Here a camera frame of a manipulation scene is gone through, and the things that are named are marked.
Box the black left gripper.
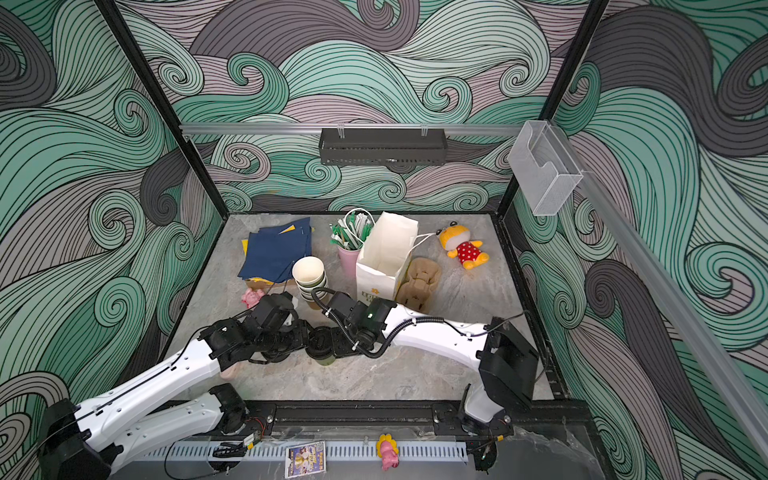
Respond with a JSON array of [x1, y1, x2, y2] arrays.
[[259, 318, 322, 356]]

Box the black coffee cup lid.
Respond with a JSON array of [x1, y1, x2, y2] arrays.
[[305, 326, 333, 359]]

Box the green paper coffee cup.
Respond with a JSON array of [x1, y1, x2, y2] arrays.
[[313, 353, 336, 366]]

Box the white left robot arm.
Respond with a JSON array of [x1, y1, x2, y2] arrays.
[[36, 292, 303, 479]]

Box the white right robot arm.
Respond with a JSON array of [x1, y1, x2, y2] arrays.
[[312, 287, 539, 424]]

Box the white paper takeout bag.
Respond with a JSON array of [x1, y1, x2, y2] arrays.
[[356, 212, 432, 304]]

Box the small pink pig toy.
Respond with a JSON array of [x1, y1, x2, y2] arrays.
[[241, 288, 265, 309]]

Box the stack of paper cups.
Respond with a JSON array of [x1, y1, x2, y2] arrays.
[[292, 256, 327, 310]]

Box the brown pulp cup carrier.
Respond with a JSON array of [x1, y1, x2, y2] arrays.
[[395, 257, 442, 314]]

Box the pink cup holder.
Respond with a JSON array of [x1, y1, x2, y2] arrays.
[[337, 247, 360, 279]]

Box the dark blue napkin stack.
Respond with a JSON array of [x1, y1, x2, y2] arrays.
[[237, 217, 314, 283]]

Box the green white wrapped straws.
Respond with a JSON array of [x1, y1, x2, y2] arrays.
[[330, 208, 376, 251]]

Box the pink figurine toy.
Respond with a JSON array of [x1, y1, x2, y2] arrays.
[[376, 434, 400, 471]]

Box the yellow red plush toy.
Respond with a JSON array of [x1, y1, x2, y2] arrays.
[[436, 221, 490, 270]]

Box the colourful picture card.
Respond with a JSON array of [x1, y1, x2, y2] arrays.
[[285, 441, 327, 479]]

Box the white slotted cable duct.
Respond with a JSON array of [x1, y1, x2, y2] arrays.
[[128, 440, 469, 464]]

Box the black wall shelf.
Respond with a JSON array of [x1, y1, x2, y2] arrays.
[[318, 128, 448, 167]]

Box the clear plastic wall holder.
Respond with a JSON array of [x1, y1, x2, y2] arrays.
[[507, 120, 583, 217]]

